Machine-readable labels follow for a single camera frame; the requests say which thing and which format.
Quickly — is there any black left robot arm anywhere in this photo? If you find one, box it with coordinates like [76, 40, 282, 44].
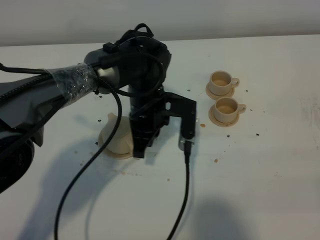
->
[0, 23, 171, 191]

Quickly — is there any beige teacup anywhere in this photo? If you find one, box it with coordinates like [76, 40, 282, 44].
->
[208, 70, 240, 96]
[215, 97, 247, 123]

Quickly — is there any beige teapot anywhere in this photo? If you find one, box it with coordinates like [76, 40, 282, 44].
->
[99, 112, 134, 154]

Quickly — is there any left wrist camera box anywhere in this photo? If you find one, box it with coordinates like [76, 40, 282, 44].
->
[163, 92, 197, 153]

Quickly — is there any near beige teacup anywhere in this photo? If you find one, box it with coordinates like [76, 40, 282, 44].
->
[215, 97, 247, 123]

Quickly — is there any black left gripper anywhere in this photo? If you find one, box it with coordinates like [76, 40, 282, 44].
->
[129, 86, 165, 158]

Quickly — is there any far beige cup saucer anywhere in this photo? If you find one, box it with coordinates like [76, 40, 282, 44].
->
[205, 83, 235, 100]

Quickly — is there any near beige cup saucer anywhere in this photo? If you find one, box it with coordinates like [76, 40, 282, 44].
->
[208, 104, 240, 128]

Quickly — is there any beige cup saucer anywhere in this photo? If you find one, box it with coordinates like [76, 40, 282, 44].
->
[208, 104, 240, 128]
[205, 83, 235, 100]

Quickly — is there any far beige teacup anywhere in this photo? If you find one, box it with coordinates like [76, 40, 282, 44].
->
[208, 70, 240, 96]

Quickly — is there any black camera cable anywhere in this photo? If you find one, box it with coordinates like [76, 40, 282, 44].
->
[164, 139, 195, 240]

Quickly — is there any beige teapot saucer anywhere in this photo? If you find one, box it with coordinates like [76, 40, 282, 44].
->
[98, 136, 133, 160]

